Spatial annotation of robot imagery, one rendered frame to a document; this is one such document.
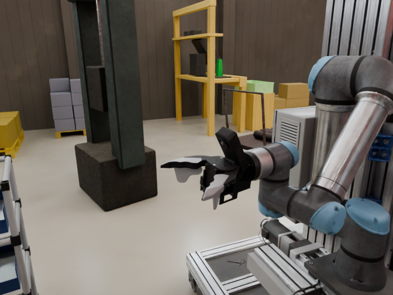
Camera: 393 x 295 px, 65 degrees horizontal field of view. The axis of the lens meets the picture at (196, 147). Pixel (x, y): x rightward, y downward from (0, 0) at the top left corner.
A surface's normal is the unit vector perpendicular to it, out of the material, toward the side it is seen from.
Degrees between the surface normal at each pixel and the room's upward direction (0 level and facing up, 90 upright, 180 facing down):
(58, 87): 90
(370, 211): 7
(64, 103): 90
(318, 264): 0
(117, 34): 89
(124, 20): 89
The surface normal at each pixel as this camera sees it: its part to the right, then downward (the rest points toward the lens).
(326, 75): -0.80, 0.08
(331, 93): -0.59, 0.24
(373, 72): -0.61, -0.37
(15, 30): 0.38, 0.26
